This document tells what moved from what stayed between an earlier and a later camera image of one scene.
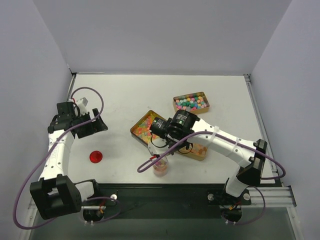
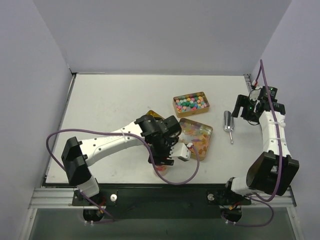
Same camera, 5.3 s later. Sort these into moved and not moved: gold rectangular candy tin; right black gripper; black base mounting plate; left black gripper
Moved: right black gripper; left black gripper
Not moved: black base mounting plate; gold rectangular candy tin
